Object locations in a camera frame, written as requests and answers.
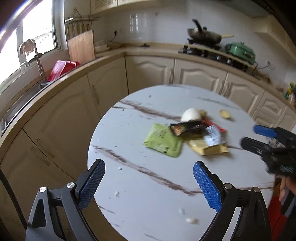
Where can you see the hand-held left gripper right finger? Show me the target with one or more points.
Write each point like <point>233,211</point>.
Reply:
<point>207,185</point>

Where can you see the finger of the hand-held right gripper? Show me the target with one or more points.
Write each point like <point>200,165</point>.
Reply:
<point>263,130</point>
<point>252,143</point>

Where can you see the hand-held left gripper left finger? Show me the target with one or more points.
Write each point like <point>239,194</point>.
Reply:
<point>90,185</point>

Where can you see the yellow snack packet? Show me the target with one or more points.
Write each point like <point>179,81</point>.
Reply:
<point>208,150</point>

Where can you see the red snack wrapper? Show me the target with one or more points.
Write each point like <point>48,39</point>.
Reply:
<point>216,126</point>

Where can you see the white and blue wrapper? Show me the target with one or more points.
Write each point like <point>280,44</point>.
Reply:
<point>212,136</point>

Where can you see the dark snack wrapper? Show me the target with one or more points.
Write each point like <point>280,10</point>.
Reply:
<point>185,128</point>

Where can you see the green snack packet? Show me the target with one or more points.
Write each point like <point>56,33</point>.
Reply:
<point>163,142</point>

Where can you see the white steamed bun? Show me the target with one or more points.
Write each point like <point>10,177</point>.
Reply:
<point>190,114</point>

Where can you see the person's right hand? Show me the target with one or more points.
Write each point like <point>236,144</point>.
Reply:
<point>282,188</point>

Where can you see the group of condiment bottles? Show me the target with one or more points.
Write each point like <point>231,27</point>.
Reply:
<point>291,92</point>

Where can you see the round white marble table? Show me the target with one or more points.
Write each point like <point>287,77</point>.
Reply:
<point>150,197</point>

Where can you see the cream base cabinets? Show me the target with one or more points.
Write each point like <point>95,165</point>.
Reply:
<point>64,120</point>

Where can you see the green electric cooking pot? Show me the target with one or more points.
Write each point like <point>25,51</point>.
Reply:
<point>240,52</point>

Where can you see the wooden spatula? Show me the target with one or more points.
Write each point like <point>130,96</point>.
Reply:
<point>227,36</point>

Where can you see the black induction cooktop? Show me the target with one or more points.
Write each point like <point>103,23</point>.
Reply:
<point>203,43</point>

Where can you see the steel kitchen sink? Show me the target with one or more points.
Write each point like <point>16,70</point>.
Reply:
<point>20,102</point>

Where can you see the steel wok with lid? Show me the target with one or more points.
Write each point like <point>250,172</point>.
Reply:
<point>203,34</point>

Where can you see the red plastic basket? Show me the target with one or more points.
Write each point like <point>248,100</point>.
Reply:
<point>61,69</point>

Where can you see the wooden cutting board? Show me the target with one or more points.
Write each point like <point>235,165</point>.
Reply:
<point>82,47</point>

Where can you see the stack of white bowls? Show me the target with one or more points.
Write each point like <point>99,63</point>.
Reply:
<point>103,46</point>

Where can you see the steel kitchen faucet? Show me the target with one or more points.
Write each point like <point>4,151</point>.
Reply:
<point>31,53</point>

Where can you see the metal utensil rack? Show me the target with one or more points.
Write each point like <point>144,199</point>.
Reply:
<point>78,22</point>

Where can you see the sliding window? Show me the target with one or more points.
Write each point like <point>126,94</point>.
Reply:
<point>25,30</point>

